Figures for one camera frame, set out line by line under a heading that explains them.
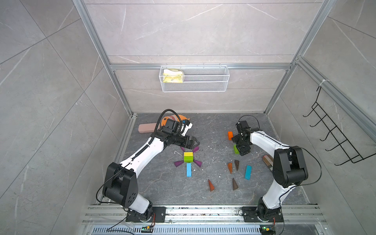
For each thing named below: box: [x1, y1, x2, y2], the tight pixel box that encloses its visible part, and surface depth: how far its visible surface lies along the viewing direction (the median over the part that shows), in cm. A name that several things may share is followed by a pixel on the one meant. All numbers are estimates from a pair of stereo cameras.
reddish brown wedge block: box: [208, 179, 215, 192], surface depth 83 cm
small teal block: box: [244, 164, 253, 181], surface depth 90 cm
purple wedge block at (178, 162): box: [173, 160, 185, 168], surface depth 93 cm
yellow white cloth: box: [162, 68, 184, 84], surface depth 88 cm
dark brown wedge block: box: [232, 177, 239, 191], surface depth 83 cm
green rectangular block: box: [183, 155, 194, 163], surface depth 94 cm
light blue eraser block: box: [186, 162, 193, 178], surface depth 90 cm
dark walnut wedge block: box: [234, 159, 240, 172], surface depth 92 cm
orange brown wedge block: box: [227, 162, 233, 174], surface depth 91 cm
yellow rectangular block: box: [183, 151, 193, 157], surface depth 96 cm
